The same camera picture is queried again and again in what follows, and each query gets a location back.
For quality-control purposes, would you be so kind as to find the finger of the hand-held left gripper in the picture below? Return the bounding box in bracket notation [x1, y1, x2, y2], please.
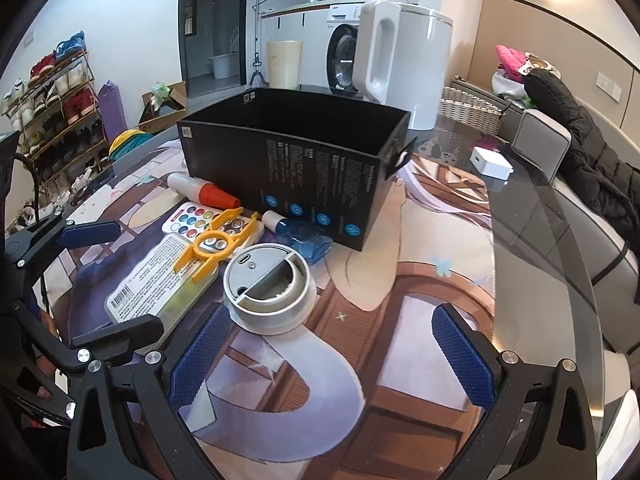
[10, 297, 167, 377]
[5, 220, 122, 272]

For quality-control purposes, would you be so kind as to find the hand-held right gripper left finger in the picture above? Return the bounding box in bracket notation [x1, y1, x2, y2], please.
[65, 302, 236, 480]

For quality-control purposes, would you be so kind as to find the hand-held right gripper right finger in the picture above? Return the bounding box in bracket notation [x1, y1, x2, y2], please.
[431, 304, 601, 480]

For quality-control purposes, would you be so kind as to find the clear plastic case with label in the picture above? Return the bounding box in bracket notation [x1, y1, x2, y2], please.
[104, 232, 221, 356]

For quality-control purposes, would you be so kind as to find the white remote with coloured buttons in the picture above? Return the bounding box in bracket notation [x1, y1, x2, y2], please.
[161, 201, 265, 261]

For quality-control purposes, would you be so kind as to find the white glue bottle red cap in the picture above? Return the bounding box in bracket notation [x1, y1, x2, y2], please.
[166, 171, 243, 207]

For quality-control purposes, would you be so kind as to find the black cardboard box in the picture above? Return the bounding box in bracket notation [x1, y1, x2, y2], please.
[176, 86, 418, 251]

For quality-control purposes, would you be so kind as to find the round grey white device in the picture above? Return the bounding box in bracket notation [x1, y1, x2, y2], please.
[222, 242, 317, 336]

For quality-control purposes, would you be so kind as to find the yellow plastic opener tool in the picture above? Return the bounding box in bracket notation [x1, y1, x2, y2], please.
[173, 208, 261, 283]

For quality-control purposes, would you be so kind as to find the metal shoe rack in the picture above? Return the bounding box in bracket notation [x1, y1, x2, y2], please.
[0, 32, 108, 221]

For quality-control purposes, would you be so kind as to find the purple bag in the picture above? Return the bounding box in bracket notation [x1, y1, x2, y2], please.
[96, 81, 128, 146]

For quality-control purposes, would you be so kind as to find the brown cardboard box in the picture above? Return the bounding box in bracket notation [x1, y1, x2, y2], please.
[137, 81, 188, 133]

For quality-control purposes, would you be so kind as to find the green plastic bag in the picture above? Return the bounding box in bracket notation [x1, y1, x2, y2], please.
[150, 81, 173, 108]

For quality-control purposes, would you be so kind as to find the blue plastic packet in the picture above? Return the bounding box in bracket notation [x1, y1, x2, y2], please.
[285, 227, 333, 266]

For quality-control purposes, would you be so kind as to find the small white bottle blue cap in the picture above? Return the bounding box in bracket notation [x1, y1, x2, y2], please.
[262, 210, 291, 235]

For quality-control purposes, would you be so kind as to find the white charger plug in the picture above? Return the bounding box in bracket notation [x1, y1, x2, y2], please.
[470, 146, 515, 180]

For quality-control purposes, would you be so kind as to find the white bucket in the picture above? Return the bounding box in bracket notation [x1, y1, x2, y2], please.
[208, 51, 238, 80]

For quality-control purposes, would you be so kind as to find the black puffer jacket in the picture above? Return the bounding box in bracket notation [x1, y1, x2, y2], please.
[522, 69, 640, 306]

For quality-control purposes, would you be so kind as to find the grey sofa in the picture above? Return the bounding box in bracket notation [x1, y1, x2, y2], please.
[492, 95, 640, 361]

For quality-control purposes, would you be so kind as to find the white wicker basket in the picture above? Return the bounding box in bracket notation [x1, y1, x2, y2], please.
[441, 77, 511, 136]

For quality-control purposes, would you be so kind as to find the beige trash bin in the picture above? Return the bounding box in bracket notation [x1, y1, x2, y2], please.
[265, 40, 304, 89]

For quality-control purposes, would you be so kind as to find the mop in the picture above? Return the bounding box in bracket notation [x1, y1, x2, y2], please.
[248, 0, 268, 87]

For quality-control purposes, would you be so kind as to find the white electric kettle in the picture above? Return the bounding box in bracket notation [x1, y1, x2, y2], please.
[351, 0, 455, 131]

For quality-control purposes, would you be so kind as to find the white kitchen counter cabinet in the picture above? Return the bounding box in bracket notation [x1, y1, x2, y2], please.
[260, 0, 423, 86]

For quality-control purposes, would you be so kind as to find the white washing machine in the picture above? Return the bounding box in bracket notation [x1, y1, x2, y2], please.
[326, 4, 371, 96]

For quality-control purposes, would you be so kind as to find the patterned cushion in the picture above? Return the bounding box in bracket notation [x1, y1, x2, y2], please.
[522, 52, 566, 78]

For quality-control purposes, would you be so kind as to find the black cable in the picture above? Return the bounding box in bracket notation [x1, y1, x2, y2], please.
[14, 151, 43, 223]

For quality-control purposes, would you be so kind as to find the wall socket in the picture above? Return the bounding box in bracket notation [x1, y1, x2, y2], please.
[596, 72, 622, 101]

